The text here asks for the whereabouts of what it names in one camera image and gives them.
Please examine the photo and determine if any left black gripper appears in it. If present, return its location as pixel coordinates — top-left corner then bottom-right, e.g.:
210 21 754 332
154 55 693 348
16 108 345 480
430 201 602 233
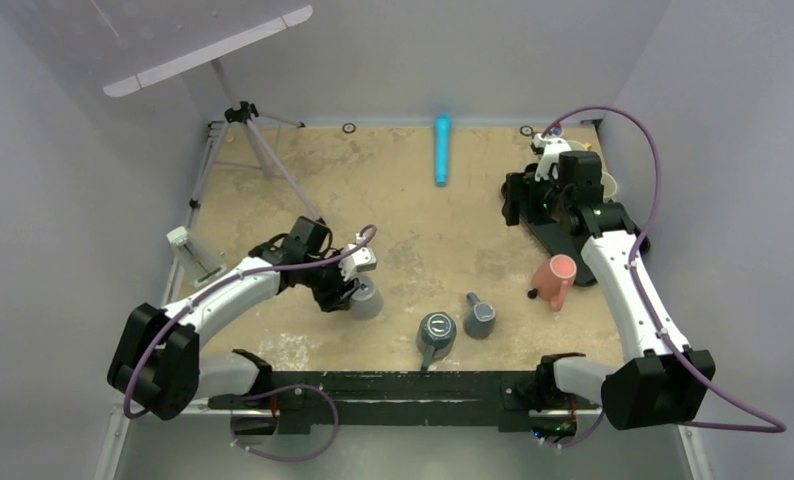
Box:
300 248 359 312

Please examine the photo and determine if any light grey mug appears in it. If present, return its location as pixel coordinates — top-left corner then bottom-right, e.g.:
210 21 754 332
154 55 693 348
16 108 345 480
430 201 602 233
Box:
349 274 384 321

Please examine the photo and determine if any dark blue-grey mug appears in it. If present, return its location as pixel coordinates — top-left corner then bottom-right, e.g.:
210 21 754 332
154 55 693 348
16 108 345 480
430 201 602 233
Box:
416 311 457 373

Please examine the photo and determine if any green mug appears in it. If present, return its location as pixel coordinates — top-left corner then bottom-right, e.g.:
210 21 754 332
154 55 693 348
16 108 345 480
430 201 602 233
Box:
600 171 618 203

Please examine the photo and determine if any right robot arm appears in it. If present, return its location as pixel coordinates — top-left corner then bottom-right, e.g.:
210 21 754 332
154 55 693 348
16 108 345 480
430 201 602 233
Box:
501 151 716 430

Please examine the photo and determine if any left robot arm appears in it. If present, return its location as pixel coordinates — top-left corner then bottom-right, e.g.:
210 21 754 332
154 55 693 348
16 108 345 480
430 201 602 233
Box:
106 216 378 420

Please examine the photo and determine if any pink mug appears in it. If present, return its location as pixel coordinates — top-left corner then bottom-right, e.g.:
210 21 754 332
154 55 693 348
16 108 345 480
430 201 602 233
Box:
527 254 577 313

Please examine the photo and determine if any slate blue mug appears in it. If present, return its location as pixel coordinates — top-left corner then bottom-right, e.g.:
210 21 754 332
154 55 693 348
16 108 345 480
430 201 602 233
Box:
463 292 496 339

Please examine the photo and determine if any black tray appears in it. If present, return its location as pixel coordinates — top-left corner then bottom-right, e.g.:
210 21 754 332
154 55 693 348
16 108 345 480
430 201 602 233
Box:
519 202 642 287

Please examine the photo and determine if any blue cylinder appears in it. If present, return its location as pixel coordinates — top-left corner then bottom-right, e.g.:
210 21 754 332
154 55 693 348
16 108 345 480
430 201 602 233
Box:
434 114 452 187

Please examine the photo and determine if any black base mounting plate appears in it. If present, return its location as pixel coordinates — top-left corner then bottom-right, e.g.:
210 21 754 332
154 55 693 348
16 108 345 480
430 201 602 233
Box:
208 370 596 434

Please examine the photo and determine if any tripod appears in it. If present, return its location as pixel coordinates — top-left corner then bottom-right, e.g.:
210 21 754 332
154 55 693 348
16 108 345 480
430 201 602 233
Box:
188 101 324 223

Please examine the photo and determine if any overhead light panel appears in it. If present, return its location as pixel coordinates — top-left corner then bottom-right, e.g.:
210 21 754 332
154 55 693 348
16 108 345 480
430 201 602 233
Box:
103 5 313 98

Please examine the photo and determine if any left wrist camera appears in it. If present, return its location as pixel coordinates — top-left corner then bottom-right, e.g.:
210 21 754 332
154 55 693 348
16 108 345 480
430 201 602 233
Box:
338 232 378 281

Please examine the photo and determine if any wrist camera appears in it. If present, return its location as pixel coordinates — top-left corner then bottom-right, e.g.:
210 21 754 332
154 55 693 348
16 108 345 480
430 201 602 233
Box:
338 232 378 281
532 133 572 181

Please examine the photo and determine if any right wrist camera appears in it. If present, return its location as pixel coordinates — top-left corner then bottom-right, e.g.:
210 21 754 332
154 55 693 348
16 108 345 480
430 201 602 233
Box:
532 133 572 181

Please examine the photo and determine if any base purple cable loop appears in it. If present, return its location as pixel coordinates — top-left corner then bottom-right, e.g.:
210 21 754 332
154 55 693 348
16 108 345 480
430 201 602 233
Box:
229 380 341 464

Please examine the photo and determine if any aluminium frame rail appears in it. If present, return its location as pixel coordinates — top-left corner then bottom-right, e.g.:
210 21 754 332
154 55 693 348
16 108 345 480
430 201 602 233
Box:
95 406 714 479

